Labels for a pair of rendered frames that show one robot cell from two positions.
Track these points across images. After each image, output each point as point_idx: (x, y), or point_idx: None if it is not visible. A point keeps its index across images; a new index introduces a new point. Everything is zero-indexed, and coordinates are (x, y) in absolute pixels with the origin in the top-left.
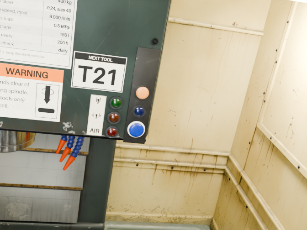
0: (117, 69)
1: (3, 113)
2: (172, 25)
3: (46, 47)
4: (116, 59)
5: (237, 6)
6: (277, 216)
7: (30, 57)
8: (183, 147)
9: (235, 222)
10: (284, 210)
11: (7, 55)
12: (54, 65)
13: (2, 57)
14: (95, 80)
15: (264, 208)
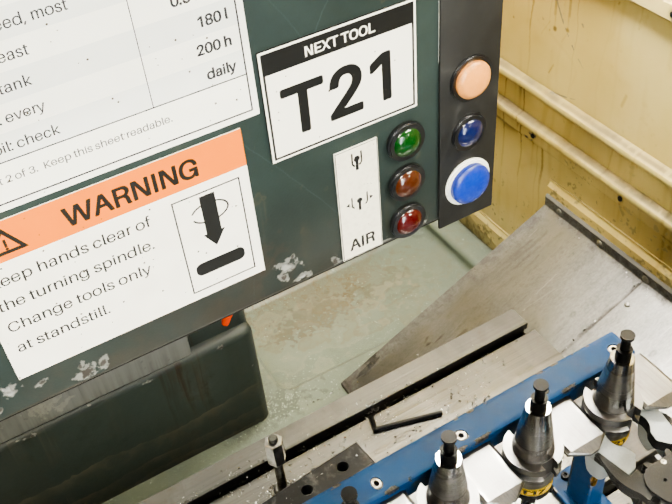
0: (392, 47)
1: (102, 334)
2: None
3: (167, 87)
4: (386, 18)
5: None
6: (632, 140)
7: (127, 142)
8: None
9: (508, 174)
10: (649, 122)
11: (53, 171)
12: (207, 128)
13: (40, 186)
14: (337, 109)
15: (592, 131)
